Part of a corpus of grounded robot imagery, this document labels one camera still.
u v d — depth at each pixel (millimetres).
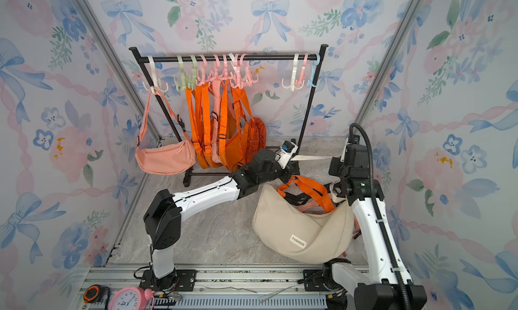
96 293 689
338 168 657
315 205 925
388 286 374
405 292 359
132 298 684
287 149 653
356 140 617
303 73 717
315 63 691
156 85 714
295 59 662
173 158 927
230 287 732
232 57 652
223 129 797
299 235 709
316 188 963
